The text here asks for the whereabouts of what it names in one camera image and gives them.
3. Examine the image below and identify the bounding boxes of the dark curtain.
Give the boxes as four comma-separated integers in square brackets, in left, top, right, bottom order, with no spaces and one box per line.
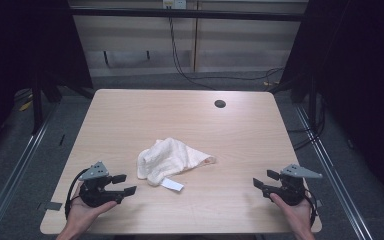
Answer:
[0,0,94,164]
[279,0,384,218]

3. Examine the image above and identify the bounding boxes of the metal floor rail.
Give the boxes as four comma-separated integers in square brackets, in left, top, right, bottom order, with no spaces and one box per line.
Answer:
[294,103,375,240]
[0,108,58,240]

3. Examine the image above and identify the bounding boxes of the black floor cables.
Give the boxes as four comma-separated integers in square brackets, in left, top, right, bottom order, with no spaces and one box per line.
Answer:
[287,94,327,152]

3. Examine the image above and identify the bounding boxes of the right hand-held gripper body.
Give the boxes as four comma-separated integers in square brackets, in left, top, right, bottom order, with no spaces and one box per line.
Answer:
[262,163,324,207]

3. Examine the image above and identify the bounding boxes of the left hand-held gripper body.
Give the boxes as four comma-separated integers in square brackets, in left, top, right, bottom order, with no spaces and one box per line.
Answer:
[78,161,125,208]

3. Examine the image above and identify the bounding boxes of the white towel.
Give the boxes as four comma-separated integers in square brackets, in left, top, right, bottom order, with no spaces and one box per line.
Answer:
[136,137,217,193]

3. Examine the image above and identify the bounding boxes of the person's left hand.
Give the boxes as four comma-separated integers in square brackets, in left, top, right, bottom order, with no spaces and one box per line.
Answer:
[65,185,118,233]

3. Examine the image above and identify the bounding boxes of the person's right hand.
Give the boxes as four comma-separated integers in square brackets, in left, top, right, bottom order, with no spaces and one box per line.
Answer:
[268,192,315,232]

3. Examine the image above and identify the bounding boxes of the white wall socket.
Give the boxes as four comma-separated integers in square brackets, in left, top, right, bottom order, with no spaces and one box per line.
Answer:
[162,0,188,10]

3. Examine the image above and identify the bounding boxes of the black metal stand leg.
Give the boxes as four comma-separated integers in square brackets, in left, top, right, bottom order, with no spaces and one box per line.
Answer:
[30,74,45,135]

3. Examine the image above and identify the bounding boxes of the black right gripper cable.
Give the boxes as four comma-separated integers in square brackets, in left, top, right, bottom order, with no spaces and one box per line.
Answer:
[302,188,318,229]

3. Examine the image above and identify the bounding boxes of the black horizontal metal bar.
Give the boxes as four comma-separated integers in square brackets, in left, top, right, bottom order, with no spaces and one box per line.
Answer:
[69,7,310,22]

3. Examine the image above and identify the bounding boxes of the yellow floor marker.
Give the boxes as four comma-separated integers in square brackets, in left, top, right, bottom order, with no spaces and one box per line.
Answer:
[18,99,34,113]

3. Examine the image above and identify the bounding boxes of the long black power cable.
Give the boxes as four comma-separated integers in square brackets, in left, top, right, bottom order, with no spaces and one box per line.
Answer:
[168,8,285,92]

